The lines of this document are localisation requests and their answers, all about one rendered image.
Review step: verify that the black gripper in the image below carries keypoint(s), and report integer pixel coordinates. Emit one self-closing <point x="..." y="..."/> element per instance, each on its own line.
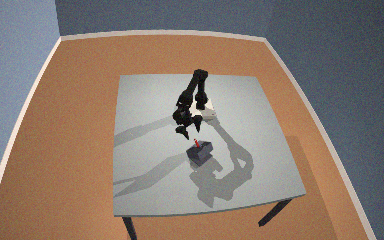
<point x="188" y="120"/>

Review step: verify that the grey sloped panel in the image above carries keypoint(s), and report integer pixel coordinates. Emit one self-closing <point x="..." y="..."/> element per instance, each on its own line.
<point x="201" y="154"/>

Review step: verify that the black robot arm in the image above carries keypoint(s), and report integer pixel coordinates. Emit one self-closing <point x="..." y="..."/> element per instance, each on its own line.
<point x="186" y="98"/>

